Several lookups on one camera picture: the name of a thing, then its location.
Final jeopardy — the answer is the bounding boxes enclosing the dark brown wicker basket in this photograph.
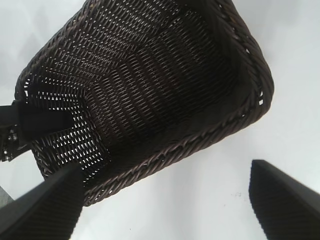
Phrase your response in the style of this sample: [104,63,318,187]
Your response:
[14,0,273,207]

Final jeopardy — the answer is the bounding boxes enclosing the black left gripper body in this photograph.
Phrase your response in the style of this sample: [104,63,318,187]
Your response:
[0,99,26,162]

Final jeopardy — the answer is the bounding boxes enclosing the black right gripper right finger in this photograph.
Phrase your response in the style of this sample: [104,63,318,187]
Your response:
[248,159,320,240]

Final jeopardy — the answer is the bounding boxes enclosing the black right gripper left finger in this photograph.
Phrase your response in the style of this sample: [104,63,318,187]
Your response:
[0,162,83,240]

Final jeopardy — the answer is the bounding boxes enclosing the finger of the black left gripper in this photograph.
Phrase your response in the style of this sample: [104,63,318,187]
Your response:
[17,141,35,154]
[18,106,74,141]

